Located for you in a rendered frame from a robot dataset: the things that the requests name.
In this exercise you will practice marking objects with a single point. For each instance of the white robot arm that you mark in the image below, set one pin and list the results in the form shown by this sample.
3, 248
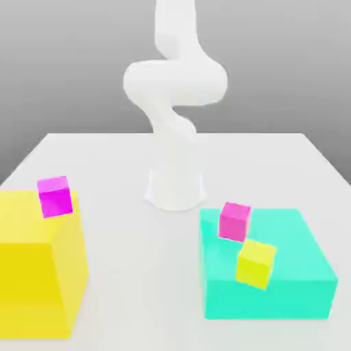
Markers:
175, 82

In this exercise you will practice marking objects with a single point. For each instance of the small pink cube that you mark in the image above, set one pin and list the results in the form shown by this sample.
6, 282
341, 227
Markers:
233, 223

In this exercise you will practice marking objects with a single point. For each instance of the small yellow cube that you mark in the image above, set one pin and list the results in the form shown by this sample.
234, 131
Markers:
255, 266

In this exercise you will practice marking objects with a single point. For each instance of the small magenta cube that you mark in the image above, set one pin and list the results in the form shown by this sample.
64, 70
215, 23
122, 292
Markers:
55, 200

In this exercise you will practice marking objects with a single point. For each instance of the large turquoise box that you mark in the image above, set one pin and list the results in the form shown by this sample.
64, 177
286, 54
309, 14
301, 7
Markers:
296, 274

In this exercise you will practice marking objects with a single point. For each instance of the large yellow box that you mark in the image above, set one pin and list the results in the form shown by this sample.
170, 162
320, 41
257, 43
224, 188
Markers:
30, 274

